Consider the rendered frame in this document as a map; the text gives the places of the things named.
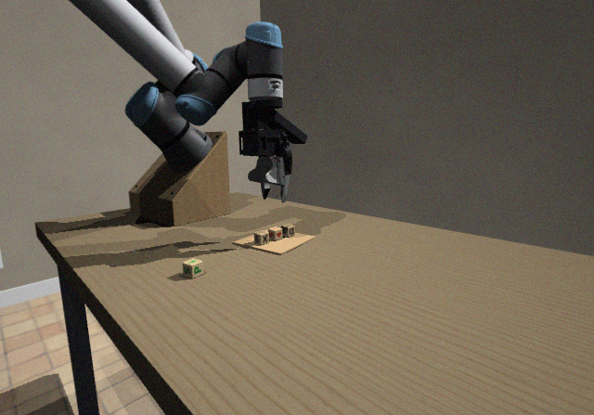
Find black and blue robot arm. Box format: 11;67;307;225
69;0;283;173

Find beige mat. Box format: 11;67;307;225
233;233;316;255

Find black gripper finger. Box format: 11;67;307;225
265;141;292;203
248;156;272;200

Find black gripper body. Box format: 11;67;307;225
239;99;288;157

